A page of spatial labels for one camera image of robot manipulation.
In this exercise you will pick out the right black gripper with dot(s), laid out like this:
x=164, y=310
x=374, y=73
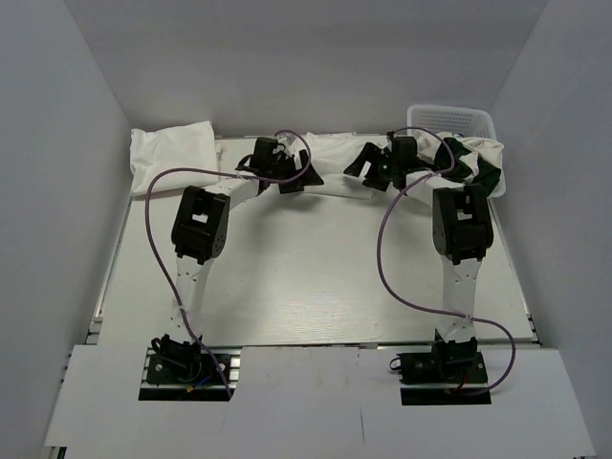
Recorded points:
x=373, y=155

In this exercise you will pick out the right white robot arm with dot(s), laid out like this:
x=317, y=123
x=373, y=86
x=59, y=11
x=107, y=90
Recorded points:
x=460, y=220

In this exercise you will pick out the dark green white t shirt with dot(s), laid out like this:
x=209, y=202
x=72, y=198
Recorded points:
x=464, y=160

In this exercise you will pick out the folded white t shirt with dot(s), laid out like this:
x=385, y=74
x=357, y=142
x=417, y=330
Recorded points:
x=151, y=153

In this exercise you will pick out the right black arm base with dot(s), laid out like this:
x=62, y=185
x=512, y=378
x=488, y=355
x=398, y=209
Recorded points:
x=450, y=373

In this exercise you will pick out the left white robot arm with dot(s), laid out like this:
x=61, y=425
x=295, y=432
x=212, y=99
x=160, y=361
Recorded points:
x=200, y=230

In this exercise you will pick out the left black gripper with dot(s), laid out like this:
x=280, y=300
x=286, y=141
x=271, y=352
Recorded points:
x=303, y=177

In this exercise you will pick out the white plastic laundry basket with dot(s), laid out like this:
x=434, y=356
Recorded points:
x=466, y=122

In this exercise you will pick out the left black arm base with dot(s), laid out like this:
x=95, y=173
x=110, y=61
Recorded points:
x=182, y=372

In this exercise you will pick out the white graphic t shirt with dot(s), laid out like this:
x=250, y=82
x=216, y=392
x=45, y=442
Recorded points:
x=331, y=154

